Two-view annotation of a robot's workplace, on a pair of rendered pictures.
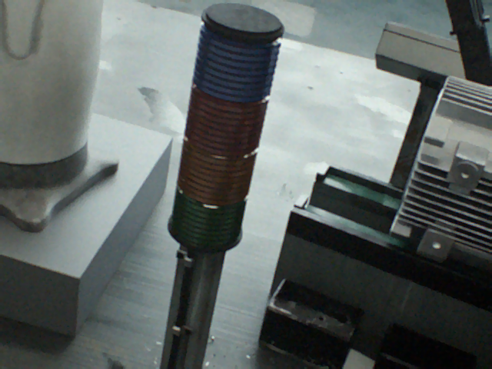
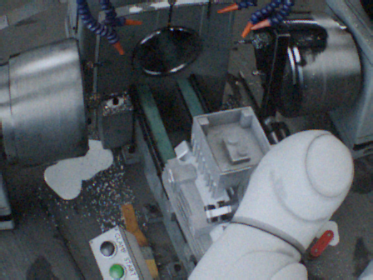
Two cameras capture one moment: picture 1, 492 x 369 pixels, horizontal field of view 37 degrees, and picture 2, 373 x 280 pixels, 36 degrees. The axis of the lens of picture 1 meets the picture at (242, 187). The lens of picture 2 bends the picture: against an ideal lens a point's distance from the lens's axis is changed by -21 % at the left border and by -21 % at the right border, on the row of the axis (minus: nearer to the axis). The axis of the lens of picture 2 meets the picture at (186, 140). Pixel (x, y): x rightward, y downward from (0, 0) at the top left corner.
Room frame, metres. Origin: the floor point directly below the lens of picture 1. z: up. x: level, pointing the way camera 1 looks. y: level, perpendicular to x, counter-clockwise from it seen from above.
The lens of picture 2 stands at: (1.24, 0.19, 1.96)
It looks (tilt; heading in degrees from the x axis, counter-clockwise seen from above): 49 degrees down; 230
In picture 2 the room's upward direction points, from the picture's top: 7 degrees clockwise
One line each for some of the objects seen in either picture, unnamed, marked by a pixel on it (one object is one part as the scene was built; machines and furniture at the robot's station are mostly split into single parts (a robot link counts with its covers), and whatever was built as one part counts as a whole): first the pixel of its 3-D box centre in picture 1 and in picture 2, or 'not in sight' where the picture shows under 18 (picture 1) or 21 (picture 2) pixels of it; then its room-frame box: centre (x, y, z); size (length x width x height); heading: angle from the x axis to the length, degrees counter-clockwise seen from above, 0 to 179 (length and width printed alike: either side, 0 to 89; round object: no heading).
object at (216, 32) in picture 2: not in sight; (156, 48); (0.59, -0.73, 0.97); 0.30 x 0.11 x 0.34; 164
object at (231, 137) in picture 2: not in sight; (233, 153); (0.71, -0.32, 1.11); 0.12 x 0.11 x 0.07; 75
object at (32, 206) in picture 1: (9, 156); not in sight; (0.71, 0.28, 0.92); 0.22 x 0.18 x 0.06; 163
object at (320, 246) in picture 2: not in sight; (321, 244); (0.50, -0.17, 0.81); 0.09 x 0.03 x 0.02; 15
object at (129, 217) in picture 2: not in sight; (136, 243); (0.83, -0.41, 0.80); 0.21 x 0.05 x 0.01; 69
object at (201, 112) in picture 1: (226, 111); not in sight; (0.50, 0.02, 1.14); 0.06 x 0.06 x 0.04
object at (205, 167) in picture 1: (217, 161); not in sight; (0.50, 0.02, 1.10); 0.06 x 0.06 x 0.04
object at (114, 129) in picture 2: not in sight; (115, 119); (0.72, -0.68, 0.86); 0.07 x 0.06 x 0.12; 164
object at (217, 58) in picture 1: (237, 57); not in sight; (0.50, 0.02, 1.19); 0.06 x 0.06 x 0.04
